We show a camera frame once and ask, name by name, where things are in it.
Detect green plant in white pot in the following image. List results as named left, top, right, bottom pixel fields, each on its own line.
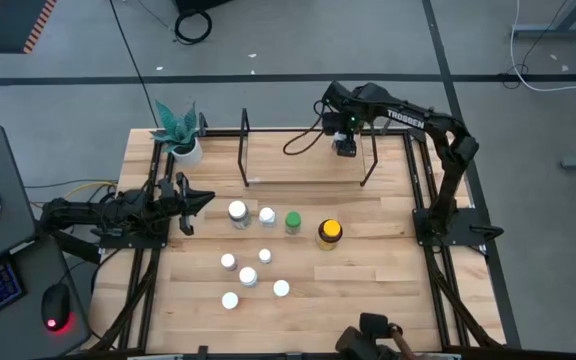
left=150, top=98, right=204, bottom=167

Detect black aluminium table frame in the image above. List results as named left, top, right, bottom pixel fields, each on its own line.
left=87, top=125, right=508, bottom=360

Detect dark mat orange striped edges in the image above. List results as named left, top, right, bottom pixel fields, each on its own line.
left=0, top=0, right=59, bottom=55

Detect coiled black floor cable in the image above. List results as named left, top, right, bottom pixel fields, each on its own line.
left=173, top=8, right=214, bottom=46

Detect thin tangled black cable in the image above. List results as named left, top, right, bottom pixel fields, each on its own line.
left=497, top=0, right=572, bottom=91

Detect black handheld camera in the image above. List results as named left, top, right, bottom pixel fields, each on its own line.
left=334, top=312, right=404, bottom=360

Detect amber bottle yellow cap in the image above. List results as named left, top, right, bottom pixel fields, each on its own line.
left=315, top=218, right=344, bottom=252

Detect white floor cable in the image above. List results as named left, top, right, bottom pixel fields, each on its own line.
left=510, top=0, right=576, bottom=93

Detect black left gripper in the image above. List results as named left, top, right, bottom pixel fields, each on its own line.
left=157, top=172, right=217, bottom=237

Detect green cap medicine bottle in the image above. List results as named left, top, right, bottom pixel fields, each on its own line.
left=284, top=210, right=303, bottom=236

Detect person's hand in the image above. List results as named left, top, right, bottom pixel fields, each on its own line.
left=390, top=323, right=414, bottom=360

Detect dark grey desk top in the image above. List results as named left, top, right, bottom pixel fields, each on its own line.
left=0, top=233, right=93, bottom=360

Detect black box on floor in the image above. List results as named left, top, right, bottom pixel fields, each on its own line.
left=175, top=0, right=234, bottom=14

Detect large clear bottle green label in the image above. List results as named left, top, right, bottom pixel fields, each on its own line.
left=227, top=199, right=252, bottom=231

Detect black computer mouse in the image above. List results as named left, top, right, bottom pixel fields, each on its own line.
left=40, top=282, right=73, bottom=332

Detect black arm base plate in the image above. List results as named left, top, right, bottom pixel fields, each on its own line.
left=412, top=207, right=505, bottom=247
left=98, top=230, right=170, bottom=250

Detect yellow cable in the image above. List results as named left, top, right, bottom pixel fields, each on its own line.
left=62, top=180, right=118, bottom=200

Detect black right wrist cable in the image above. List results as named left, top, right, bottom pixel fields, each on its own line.
left=282, top=99, right=330, bottom=156

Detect grey metal desk frame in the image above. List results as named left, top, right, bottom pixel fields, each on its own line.
left=510, top=0, right=576, bottom=40

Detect white medicine bottle white cap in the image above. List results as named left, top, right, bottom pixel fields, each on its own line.
left=258, top=206, right=277, bottom=229
left=238, top=266, right=259, bottom=288

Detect long thin black floor cable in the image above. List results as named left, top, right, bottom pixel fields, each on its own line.
left=107, top=0, right=162, bottom=129

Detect wooden shelf black metal frame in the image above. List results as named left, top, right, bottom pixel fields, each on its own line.
left=236, top=106, right=380, bottom=189

